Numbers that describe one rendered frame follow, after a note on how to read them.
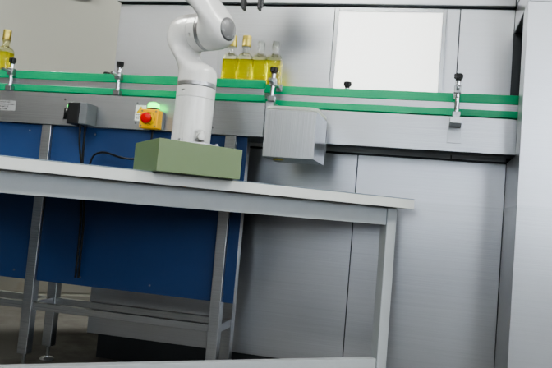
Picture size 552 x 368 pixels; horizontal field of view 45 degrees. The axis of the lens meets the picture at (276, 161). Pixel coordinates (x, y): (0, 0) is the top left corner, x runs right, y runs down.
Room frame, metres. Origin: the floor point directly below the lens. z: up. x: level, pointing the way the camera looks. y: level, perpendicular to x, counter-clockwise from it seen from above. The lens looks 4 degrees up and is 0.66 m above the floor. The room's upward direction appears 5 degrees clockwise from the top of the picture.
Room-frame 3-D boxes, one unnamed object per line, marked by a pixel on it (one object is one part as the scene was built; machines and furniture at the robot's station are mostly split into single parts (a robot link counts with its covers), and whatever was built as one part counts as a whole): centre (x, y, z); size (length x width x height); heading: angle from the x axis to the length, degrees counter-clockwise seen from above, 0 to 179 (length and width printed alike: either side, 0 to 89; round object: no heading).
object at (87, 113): (2.50, 0.74, 0.96); 0.08 x 0.08 x 0.08; 77
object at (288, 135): (2.31, -0.07, 0.92); 0.27 x 0.17 x 0.15; 167
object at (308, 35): (2.63, -0.17, 1.32); 0.90 x 0.03 x 0.34; 77
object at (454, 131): (2.26, -0.59, 1.07); 0.17 x 0.05 x 0.23; 167
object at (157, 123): (2.44, 0.46, 0.96); 0.07 x 0.07 x 0.07; 77
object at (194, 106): (2.07, 0.27, 0.93); 0.19 x 0.19 x 0.18
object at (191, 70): (2.09, 0.29, 1.14); 0.19 x 0.12 x 0.24; 54
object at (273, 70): (2.41, 0.03, 1.12); 0.17 x 0.03 x 0.12; 167
